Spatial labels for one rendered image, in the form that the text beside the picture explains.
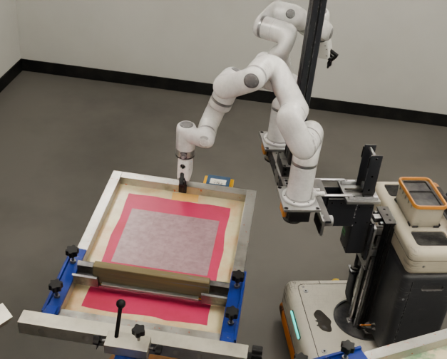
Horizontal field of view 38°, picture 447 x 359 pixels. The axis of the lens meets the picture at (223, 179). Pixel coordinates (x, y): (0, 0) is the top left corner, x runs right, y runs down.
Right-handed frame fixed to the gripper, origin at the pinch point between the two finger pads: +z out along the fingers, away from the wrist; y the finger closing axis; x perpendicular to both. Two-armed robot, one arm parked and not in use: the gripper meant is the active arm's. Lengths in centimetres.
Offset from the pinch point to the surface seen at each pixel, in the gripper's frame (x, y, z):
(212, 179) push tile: -9.4, 19.9, 9.9
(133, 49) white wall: 98, 303, 94
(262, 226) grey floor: -34, 117, 114
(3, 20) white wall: 201, 277, 70
